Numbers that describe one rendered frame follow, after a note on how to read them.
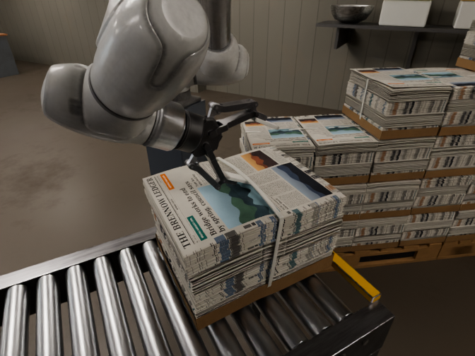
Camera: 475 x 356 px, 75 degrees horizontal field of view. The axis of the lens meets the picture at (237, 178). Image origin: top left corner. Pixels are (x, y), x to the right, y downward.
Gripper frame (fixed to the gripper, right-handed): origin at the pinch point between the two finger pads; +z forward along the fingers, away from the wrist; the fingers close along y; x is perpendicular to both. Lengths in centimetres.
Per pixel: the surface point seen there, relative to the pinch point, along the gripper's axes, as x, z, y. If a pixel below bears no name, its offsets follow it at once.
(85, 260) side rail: -18, -22, 45
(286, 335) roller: 23.5, 8.5, 30.0
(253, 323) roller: 18.1, 3.9, 31.8
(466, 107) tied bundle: -17, 112, -43
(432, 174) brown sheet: -18, 123, -11
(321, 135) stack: -47, 70, -6
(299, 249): 14.3, 10.7, 15.0
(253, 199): 6.8, -1.5, 8.3
